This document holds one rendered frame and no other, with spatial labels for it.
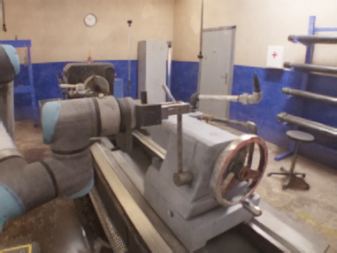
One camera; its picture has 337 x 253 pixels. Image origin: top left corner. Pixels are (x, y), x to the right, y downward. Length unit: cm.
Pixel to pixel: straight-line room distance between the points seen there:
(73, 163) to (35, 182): 9
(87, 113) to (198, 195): 40
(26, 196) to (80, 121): 18
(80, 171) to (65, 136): 9
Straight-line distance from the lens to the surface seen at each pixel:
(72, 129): 46
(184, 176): 64
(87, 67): 238
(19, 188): 46
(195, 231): 66
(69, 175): 49
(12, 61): 91
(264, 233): 84
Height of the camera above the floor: 139
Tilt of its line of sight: 18 degrees down
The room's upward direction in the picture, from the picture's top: 2 degrees clockwise
